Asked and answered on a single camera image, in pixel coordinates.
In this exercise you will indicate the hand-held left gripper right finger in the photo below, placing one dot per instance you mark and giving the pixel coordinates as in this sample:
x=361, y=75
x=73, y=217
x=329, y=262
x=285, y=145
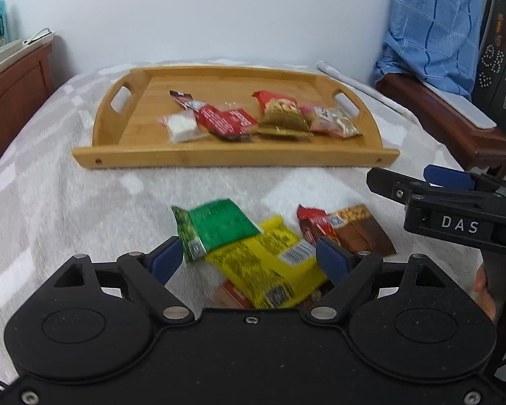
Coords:
x=331, y=259

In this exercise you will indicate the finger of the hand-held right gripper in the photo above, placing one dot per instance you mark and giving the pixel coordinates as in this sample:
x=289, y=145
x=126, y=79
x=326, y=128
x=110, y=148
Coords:
x=394, y=185
x=447, y=176

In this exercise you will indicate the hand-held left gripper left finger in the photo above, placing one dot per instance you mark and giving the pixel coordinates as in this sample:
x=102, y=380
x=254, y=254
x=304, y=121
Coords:
x=166, y=259

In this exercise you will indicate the red brown snack packet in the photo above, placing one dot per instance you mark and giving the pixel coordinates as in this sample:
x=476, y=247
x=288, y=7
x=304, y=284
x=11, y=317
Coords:
x=354, y=232

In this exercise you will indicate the yellow green snack packet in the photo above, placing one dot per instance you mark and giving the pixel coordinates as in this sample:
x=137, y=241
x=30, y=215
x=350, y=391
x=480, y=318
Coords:
x=261, y=261

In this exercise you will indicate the red biscuit packet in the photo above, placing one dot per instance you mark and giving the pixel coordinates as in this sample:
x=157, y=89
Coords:
x=232, y=295

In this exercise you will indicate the brown white nut-print packet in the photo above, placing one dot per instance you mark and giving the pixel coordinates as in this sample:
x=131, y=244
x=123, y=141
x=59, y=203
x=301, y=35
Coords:
x=345, y=124

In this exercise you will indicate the pink bread packet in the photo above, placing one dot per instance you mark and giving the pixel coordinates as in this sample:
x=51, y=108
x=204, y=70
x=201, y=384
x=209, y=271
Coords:
x=320, y=118

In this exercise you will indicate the wooden tray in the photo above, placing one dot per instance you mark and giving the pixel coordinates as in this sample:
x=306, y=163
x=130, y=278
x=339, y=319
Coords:
x=236, y=156

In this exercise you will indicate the red gold nut packet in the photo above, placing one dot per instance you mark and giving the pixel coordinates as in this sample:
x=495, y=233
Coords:
x=282, y=118

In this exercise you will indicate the clear white candy packet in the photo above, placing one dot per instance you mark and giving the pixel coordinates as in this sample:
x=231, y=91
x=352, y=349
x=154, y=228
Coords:
x=181, y=126

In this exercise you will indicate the dark red chocolate packet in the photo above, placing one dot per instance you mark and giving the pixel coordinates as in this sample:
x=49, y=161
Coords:
x=225, y=120

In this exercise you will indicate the black white snack packet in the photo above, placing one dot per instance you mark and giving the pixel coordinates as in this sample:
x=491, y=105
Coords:
x=183, y=99

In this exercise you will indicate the person's right hand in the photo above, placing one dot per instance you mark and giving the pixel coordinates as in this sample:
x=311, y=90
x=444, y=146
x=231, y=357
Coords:
x=484, y=291

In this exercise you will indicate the white bench cushion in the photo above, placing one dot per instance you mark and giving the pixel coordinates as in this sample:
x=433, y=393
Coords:
x=459, y=105

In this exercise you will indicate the black dotted panel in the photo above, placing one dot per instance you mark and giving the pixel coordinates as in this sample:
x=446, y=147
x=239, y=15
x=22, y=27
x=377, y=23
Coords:
x=501, y=71

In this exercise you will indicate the blue checked cloth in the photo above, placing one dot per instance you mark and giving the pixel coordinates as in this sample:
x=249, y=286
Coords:
x=430, y=29

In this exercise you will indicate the brown wooden cabinet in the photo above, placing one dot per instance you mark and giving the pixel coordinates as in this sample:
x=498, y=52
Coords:
x=12, y=105

